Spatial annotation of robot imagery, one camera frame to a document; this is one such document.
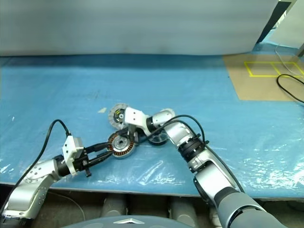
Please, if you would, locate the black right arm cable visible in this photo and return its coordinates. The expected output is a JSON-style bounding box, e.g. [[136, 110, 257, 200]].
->
[[142, 114, 245, 193]]

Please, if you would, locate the dark grey rotor disc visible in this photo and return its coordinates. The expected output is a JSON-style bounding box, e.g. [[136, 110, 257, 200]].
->
[[147, 133, 168, 146]]

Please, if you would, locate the small white rounded object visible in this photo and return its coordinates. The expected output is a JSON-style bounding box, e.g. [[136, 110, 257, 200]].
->
[[211, 209, 220, 226]]

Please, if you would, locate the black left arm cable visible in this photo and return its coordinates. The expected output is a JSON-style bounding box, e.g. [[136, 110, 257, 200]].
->
[[14, 119, 72, 188]]

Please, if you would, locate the brown cardboard sheet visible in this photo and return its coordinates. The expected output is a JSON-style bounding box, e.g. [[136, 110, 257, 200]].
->
[[222, 53, 304, 102]]

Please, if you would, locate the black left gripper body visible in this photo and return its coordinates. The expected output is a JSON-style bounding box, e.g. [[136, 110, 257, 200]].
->
[[72, 146, 93, 178]]

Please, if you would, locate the silver motor end cover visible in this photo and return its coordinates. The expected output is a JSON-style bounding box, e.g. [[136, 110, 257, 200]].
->
[[108, 103, 130, 130]]

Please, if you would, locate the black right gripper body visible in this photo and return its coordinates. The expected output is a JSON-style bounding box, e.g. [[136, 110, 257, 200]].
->
[[127, 124, 146, 146]]

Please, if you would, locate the white panel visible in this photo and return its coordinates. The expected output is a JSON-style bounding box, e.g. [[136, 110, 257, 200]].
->
[[270, 9, 304, 48]]

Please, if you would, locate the thin pale wire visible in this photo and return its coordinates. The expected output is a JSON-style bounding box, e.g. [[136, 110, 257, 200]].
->
[[47, 191, 86, 221]]

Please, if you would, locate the motor stator with copper windings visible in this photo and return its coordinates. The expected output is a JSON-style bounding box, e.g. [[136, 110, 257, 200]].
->
[[108, 132, 137, 159]]

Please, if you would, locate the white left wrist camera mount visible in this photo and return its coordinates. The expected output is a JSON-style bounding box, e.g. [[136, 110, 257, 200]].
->
[[62, 135, 84, 176]]

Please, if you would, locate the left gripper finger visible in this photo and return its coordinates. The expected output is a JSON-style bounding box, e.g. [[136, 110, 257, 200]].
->
[[86, 142, 112, 155], [88, 151, 113, 167]]

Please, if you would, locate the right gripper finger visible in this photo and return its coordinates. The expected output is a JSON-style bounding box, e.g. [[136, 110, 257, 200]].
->
[[115, 124, 130, 137]]

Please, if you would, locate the dark robot torso with chevron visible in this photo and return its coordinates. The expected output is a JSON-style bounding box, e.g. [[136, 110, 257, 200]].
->
[[68, 215, 188, 228]]

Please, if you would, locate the yellow tape marking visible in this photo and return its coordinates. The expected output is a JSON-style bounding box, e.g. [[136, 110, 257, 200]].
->
[[244, 61, 304, 78]]

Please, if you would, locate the white backdrop board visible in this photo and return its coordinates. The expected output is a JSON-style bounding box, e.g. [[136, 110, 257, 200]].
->
[[0, 0, 281, 57]]

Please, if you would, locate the thin white cable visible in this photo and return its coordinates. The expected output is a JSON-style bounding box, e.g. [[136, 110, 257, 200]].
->
[[275, 42, 304, 76]]

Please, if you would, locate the black loose cable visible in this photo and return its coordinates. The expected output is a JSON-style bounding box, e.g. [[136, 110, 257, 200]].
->
[[276, 74, 304, 103]]

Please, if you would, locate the grey rounded cylinder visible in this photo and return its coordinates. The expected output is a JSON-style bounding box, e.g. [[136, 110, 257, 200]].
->
[[170, 196, 198, 221], [103, 193, 128, 217]]

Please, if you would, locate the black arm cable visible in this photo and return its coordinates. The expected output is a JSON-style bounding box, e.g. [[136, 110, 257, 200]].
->
[[14, 119, 72, 188], [142, 114, 245, 193]]

